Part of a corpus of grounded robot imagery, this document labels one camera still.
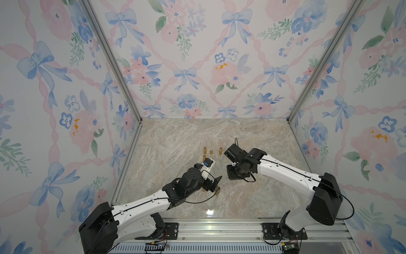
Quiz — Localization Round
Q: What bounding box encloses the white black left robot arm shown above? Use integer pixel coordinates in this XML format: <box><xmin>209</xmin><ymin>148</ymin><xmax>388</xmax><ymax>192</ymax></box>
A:
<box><xmin>79</xmin><ymin>164</ymin><xmax>222</xmax><ymax>254</ymax></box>

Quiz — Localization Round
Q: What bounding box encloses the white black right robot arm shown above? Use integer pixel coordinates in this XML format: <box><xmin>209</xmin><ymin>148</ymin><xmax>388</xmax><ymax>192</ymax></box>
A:
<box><xmin>224</xmin><ymin>144</ymin><xmax>344</xmax><ymax>238</ymax></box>

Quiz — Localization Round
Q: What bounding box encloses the green circuit board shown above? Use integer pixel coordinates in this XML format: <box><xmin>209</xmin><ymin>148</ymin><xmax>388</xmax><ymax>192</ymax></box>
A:
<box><xmin>281</xmin><ymin>243</ymin><xmax>300</xmax><ymax>254</ymax></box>

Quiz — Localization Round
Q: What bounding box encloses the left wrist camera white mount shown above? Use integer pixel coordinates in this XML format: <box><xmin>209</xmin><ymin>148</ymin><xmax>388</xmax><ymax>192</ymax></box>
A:
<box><xmin>194</xmin><ymin>158</ymin><xmax>215</xmax><ymax>180</ymax></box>

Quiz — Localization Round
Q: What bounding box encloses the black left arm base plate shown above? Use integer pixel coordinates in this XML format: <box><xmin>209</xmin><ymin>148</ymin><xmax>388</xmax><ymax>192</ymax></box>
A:
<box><xmin>136</xmin><ymin>223</ymin><xmax>179</xmax><ymax>240</ymax></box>

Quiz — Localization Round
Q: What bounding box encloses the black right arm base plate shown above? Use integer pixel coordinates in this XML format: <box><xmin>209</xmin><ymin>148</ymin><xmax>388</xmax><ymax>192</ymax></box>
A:
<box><xmin>261</xmin><ymin>223</ymin><xmax>308</xmax><ymax>241</ymax></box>

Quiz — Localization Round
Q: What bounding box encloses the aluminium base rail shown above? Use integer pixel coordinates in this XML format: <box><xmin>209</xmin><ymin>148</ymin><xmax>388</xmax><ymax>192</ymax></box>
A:
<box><xmin>107</xmin><ymin>217</ymin><xmax>361</xmax><ymax>254</ymax></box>

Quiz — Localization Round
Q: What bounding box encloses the aluminium corner post right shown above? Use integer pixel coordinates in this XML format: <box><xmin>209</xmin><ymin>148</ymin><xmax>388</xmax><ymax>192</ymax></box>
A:
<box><xmin>287</xmin><ymin>0</ymin><xmax>365</xmax><ymax>124</ymax></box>

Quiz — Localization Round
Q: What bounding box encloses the aluminium corner post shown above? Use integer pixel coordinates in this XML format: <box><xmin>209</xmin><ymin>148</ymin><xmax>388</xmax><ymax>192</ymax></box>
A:
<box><xmin>78</xmin><ymin>0</ymin><xmax>142</xmax><ymax>124</ymax></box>
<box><xmin>287</xmin><ymin>0</ymin><xmax>365</xmax><ymax>124</ymax></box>

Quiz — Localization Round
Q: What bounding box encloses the aluminium corner post left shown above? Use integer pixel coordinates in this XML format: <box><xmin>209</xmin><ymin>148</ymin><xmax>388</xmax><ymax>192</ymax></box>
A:
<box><xmin>78</xmin><ymin>0</ymin><xmax>142</xmax><ymax>124</ymax></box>

